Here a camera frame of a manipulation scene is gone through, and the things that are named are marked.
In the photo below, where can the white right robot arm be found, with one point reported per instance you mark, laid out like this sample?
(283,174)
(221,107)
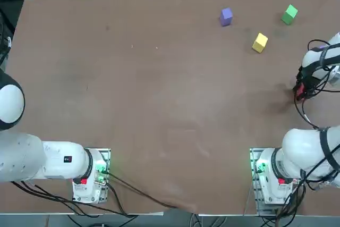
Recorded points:
(300,147)

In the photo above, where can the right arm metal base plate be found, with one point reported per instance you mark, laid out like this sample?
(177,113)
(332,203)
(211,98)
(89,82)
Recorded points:
(255,158)

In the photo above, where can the yellow cube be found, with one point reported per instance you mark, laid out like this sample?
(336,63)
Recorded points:
(259,42)

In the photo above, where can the green cube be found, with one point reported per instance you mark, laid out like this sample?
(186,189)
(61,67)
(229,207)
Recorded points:
(289,14)

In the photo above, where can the red cube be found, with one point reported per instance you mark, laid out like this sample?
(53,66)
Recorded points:
(300,92)

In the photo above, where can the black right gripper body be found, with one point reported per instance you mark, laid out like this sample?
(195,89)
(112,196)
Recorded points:
(309,80)

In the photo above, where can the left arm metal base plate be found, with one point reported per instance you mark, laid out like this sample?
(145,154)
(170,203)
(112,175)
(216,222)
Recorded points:
(106,155)

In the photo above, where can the purple cube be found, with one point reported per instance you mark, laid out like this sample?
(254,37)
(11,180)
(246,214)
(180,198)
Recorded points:
(322,47)
(226,17)

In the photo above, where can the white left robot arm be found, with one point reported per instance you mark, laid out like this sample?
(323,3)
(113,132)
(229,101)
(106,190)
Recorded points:
(61,158)

